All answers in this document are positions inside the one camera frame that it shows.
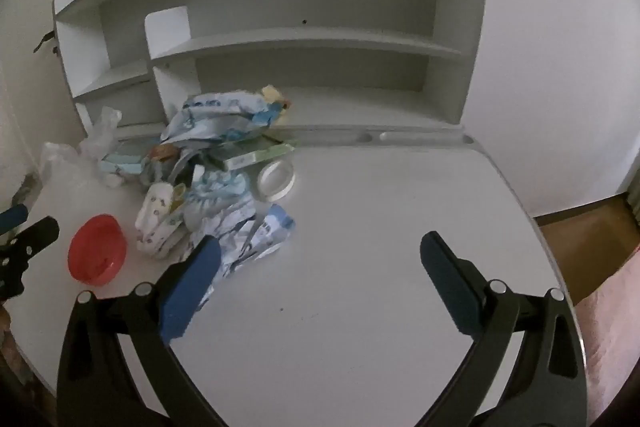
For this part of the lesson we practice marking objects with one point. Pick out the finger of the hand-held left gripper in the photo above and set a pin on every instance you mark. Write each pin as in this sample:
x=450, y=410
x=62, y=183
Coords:
x=30, y=239
x=12, y=219

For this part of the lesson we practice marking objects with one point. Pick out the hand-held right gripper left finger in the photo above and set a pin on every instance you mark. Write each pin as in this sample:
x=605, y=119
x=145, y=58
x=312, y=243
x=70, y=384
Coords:
x=192, y=287

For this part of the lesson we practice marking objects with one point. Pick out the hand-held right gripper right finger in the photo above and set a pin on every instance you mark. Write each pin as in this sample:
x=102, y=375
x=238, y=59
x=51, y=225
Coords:
x=450, y=289

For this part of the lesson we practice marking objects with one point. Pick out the white round lid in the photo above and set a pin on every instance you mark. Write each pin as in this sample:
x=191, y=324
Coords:
x=275, y=179

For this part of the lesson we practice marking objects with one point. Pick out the red plastic bowl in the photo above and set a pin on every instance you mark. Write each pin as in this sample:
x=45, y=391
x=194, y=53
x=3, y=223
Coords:
x=95, y=252

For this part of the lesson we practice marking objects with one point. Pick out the white printed crumpled wrapper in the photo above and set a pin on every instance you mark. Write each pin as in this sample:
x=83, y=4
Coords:
x=155, y=222

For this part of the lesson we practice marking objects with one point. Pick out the clear plastic bag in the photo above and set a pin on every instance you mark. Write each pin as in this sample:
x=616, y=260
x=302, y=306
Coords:
x=67, y=159

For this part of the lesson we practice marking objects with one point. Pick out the blue white crumpled wrapper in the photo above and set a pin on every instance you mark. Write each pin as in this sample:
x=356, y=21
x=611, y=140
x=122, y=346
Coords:
x=260, y=237

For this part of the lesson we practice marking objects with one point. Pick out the light blue small box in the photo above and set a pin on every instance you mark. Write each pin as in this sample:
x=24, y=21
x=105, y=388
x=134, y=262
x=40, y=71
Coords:
x=122, y=164

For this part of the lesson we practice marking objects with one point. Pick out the silver foil wrapper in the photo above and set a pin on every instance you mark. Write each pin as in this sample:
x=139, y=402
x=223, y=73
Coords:
x=187, y=164

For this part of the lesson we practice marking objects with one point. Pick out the green flat box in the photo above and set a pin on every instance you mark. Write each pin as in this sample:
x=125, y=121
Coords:
x=255, y=157

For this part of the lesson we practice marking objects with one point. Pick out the pink fleece clothing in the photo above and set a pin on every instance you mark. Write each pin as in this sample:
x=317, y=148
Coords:
x=612, y=332

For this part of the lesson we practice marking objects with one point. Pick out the large blue white plastic bag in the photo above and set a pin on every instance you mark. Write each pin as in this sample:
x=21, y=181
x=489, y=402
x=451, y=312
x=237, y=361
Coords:
x=220, y=119

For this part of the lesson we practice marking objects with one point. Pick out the yellow snack packet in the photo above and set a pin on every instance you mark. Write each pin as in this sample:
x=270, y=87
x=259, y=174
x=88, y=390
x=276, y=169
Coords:
x=274, y=97

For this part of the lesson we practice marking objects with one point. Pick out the dark wall hook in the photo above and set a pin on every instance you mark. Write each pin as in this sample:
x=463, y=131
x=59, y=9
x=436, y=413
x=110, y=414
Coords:
x=44, y=42

